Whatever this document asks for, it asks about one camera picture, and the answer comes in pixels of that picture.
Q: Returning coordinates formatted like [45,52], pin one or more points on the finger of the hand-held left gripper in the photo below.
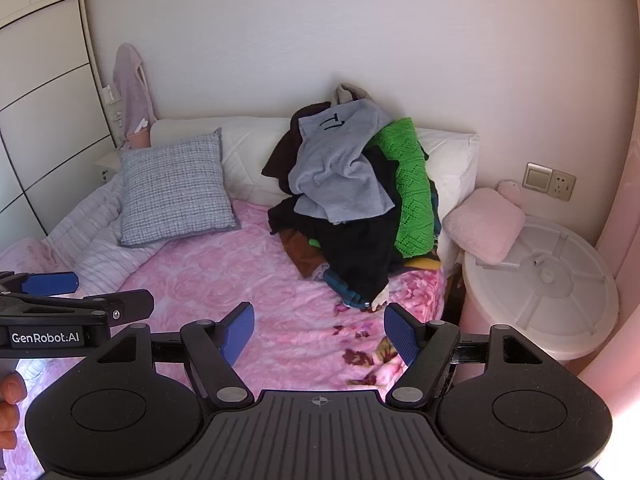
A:
[132,305]
[47,283]

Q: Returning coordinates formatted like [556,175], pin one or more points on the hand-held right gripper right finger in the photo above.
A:
[401,335]

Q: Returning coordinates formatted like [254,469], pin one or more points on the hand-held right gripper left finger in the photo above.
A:
[241,332]

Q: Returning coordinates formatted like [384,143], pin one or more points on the grey sweater with black print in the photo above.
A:
[335,170]

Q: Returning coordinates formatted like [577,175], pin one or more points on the person's left hand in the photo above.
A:
[11,390]

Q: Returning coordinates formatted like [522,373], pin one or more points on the striped pale duvet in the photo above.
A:
[85,240]

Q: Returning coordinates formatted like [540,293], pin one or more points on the pink floral blanket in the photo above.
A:
[225,270]

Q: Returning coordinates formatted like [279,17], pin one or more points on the yellow garment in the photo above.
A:
[422,264]

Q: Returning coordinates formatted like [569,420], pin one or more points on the pink round bin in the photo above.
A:
[477,320]

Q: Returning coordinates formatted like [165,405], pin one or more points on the black garment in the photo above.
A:
[360,250]

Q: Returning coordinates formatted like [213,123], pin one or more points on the rust brown garment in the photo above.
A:
[300,255]

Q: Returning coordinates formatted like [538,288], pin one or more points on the grey checked pillow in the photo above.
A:
[175,190]

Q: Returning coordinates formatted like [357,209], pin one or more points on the white nightstand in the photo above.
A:
[111,164]

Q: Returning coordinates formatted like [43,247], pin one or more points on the pink plush cushion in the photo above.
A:
[482,222]

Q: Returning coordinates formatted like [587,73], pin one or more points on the green knit garment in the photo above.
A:
[410,185]

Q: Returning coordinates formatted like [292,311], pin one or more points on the white round bin lid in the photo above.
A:
[550,280]

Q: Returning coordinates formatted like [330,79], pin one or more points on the peach-coloured object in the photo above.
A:
[138,137]

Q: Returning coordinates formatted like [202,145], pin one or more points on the cream wardrobe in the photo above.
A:
[45,110]

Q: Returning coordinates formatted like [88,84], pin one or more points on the dark brown garment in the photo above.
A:
[284,152]

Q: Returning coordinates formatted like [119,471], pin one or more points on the white pillows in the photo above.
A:
[240,145]

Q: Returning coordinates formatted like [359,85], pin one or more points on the mauve hanging garment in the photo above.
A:
[131,85]

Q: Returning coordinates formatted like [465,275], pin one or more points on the beige garment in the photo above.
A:
[347,94]

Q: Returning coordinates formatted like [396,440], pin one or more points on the white wall power strip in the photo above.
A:
[113,107]

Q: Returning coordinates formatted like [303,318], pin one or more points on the beige light switch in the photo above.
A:
[537,176]

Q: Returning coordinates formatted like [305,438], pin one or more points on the beige wall socket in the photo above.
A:
[563,186]

